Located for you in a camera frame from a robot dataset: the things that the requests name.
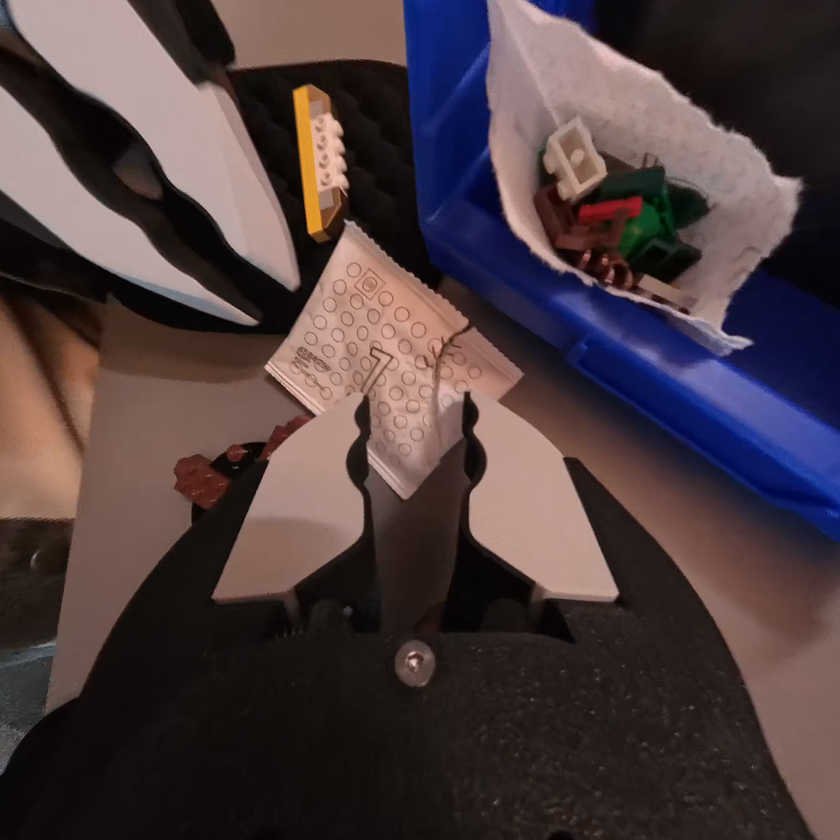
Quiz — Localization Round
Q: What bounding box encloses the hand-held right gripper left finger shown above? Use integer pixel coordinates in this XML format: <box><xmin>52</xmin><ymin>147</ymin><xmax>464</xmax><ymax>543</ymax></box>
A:
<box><xmin>210</xmin><ymin>394</ymin><xmax>378</xmax><ymax>603</ymax></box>

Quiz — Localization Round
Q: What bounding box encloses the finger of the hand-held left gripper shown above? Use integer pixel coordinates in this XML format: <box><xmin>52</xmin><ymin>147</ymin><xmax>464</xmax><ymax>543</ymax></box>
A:
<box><xmin>0</xmin><ymin>85</ymin><xmax>263</xmax><ymax>327</ymax></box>
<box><xmin>7</xmin><ymin>0</ymin><xmax>303</xmax><ymax>293</ymax></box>

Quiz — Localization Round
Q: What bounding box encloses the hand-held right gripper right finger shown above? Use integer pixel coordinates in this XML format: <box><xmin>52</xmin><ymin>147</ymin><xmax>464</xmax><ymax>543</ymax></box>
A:
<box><xmin>461</xmin><ymin>390</ymin><xmax>621</xmax><ymax>603</ymax></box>

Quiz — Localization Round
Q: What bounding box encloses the round brown orange lego build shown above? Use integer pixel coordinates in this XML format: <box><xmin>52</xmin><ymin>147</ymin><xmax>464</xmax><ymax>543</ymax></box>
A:
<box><xmin>172</xmin><ymin>413</ymin><xmax>316</xmax><ymax>522</ymax></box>

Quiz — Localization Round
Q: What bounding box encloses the blue bin with lego pieces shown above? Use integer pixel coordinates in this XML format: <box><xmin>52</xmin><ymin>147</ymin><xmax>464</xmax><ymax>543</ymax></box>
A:
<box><xmin>402</xmin><ymin>0</ymin><xmax>840</xmax><ymax>542</ymax></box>

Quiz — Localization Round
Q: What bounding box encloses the torn white paper bag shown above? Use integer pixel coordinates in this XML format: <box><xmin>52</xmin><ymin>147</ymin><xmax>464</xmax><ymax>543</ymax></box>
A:
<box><xmin>486</xmin><ymin>0</ymin><xmax>805</xmax><ymax>358</ymax></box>

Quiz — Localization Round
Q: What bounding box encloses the yellow tan lego plate build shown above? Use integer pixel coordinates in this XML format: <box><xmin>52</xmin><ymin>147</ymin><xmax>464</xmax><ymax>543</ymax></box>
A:
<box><xmin>292</xmin><ymin>84</ymin><xmax>349</xmax><ymax>244</ymax></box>

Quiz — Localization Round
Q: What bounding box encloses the pile of small lego pieces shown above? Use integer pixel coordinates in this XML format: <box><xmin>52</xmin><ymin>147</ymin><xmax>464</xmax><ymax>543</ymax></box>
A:
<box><xmin>533</xmin><ymin>117</ymin><xmax>710</xmax><ymax>309</ymax></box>

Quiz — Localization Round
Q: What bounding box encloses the black quilted armrest pad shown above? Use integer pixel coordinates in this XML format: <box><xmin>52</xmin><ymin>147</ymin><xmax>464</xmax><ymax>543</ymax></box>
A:
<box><xmin>112</xmin><ymin>59</ymin><xmax>441</xmax><ymax>332</ymax></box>

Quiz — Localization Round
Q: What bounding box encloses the person's beige shirt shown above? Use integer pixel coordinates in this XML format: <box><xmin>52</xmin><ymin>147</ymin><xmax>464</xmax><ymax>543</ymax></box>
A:
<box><xmin>0</xmin><ymin>289</ymin><xmax>102</xmax><ymax>519</ymax></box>

